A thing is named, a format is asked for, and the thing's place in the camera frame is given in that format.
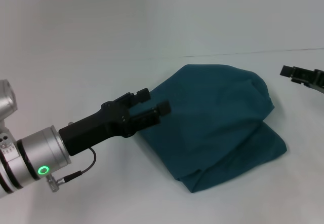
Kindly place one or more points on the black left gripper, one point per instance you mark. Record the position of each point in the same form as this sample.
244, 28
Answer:
93, 130

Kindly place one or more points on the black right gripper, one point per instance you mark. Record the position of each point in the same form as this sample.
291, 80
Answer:
320, 80

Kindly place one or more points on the teal blue shirt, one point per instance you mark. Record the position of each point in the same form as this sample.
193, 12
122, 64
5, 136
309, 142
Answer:
215, 132

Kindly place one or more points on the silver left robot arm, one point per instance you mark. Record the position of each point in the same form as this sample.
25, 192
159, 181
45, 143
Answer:
30, 158

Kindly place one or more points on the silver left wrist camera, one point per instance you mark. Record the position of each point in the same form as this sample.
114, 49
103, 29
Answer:
7, 99

